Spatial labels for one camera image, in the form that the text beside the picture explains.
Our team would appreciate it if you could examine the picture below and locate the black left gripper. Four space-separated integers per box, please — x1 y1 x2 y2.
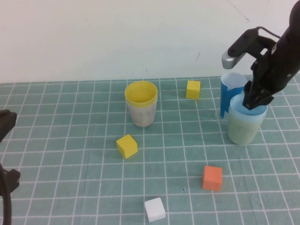
0 109 17 143

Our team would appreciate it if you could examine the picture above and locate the light blue plastic cup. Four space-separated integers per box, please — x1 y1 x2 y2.
229 93 268 121

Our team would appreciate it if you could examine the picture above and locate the yellow plastic cup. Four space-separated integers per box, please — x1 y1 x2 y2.
124 81 158 108

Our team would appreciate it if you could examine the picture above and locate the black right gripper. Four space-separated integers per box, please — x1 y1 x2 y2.
242 42 300 110

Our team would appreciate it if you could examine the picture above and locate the orange foam cube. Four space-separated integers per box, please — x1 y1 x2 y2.
202 165 223 192

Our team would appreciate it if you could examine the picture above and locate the green checked tablecloth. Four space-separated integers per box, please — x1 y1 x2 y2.
0 74 300 225

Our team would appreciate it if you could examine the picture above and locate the white cup pink inside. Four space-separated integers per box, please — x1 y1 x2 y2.
126 98 157 128

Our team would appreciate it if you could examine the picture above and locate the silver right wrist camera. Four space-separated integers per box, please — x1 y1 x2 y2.
221 27 279 70

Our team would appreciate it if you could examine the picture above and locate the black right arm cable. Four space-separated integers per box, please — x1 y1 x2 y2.
256 26 282 39

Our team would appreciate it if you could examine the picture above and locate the pale green plastic cup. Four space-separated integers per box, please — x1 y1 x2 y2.
228 107 267 145

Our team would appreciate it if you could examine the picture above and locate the blue paper wrapped clear glass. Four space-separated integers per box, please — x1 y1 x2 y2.
215 72 248 120

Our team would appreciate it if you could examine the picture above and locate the yellow foam cube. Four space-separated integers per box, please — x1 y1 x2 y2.
186 80 201 100
116 134 138 159

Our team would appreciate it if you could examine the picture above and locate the white foam cube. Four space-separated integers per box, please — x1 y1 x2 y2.
144 197 166 223

